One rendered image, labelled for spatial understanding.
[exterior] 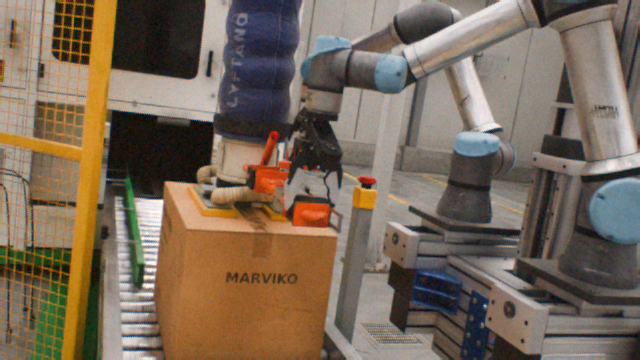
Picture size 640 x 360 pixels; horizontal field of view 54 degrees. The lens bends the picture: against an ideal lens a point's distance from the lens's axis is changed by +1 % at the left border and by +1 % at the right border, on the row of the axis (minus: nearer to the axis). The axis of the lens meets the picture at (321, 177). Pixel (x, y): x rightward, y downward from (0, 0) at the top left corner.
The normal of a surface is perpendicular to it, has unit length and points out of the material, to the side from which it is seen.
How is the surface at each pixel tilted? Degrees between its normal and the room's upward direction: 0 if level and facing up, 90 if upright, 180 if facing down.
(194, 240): 90
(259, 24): 76
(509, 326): 90
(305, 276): 90
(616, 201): 97
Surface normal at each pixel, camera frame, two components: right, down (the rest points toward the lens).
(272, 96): 0.60, -0.06
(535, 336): 0.33, 0.18
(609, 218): -0.28, 0.22
